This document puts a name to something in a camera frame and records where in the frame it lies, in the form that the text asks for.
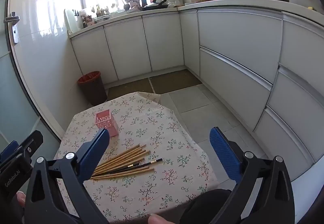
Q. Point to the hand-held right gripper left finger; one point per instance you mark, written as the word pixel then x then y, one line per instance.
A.
pixel 93 155

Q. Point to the white cutting board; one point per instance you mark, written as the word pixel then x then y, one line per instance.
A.
pixel 69 21

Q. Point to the black chopstick with gold band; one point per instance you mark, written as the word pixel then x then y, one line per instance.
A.
pixel 154 161
pixel 136 163

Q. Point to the red-brown trash bin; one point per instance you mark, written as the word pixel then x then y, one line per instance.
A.
pixel 92 90

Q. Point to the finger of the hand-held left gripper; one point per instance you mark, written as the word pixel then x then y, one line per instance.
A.
pixel 33 140
pixel 8 150

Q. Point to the brown floor mat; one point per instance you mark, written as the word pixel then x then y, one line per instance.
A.
pixel 174 79
pixel 129 88

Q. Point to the person's dark trouser leg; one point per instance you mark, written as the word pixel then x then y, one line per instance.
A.
pixel 202 206

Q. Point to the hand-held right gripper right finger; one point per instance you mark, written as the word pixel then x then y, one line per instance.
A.
pixel 224 155

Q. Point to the pile of bamboo chopsticks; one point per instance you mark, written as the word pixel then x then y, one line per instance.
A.
pixel 119 163

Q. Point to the black frying pan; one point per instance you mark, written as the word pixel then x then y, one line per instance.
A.
pixel 154 5

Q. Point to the floral tablecloth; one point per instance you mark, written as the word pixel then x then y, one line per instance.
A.
pixel 157 188

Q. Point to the person's right hand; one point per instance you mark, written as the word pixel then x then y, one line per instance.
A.
pixel 160 219

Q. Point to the person's left hand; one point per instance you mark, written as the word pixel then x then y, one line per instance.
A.
pixel 20 198

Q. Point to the pink perforated utensil holder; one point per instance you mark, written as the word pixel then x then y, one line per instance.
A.
pixel 107 122

